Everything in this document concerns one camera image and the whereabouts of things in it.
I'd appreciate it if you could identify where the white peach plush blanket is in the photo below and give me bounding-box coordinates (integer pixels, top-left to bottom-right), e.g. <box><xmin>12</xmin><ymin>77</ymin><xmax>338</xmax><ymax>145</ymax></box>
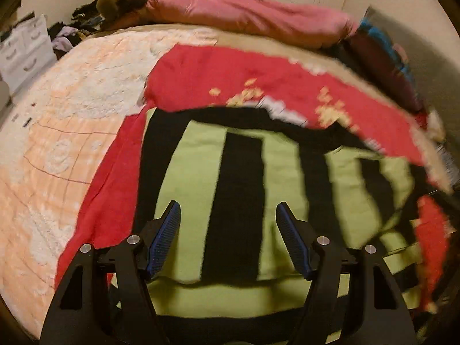
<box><xmin>1</xmin><ymin>25</ymin><xmax>218</xmax><ymax>337</ymax></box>

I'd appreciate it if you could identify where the pink quilt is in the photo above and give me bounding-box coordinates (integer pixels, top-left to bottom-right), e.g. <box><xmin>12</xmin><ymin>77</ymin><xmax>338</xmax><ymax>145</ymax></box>
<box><xmin>146</xmin><ymin>0</ymin><xmax>359</xmax><ymax>49</ymax></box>

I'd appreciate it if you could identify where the grey padded headboard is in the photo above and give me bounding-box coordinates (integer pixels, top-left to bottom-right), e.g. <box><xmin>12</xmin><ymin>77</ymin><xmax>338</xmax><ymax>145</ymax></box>
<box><xmin>364</xmin><ymin>6</ymin><xmax>459</xmax><ymax>192</ymax></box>

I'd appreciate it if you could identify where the red floral blanket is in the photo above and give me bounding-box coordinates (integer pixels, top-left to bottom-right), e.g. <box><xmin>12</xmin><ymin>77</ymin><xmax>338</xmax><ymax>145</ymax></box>
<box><xmin>56</xmin><ymin>45</ymin><xmax>448</xmax><ymax>308</ymax></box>

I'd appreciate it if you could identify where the green black striped frog sweater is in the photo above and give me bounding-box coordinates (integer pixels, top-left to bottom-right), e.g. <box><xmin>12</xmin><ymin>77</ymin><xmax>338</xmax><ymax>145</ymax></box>
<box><xmin>133</xmin><ymin>108</ymin><xmax>427</xmax><ymax>344</ymax></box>

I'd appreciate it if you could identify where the white plastic drawer unit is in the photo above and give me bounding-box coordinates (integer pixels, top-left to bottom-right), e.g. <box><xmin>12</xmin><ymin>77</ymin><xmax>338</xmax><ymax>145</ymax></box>
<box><xmin>1</xmin><ymin>15</ymin><xmax>57</xmax><ymax>95</ymax></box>

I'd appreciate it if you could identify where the striped colourful pillow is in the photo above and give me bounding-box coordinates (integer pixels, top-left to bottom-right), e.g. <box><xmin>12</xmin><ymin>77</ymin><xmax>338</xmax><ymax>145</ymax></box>
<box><xmin>342</xmin><ymin>19</ymin><xmax>425</xmax><ymax>114</ymax></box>

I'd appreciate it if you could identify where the pile of dark clothes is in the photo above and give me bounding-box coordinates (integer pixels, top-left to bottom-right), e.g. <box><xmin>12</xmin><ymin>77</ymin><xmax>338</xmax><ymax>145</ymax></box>
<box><xmin>47</xmin><ymin>0</ymin><xmax>104</xmax><ymax>60</ymax></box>

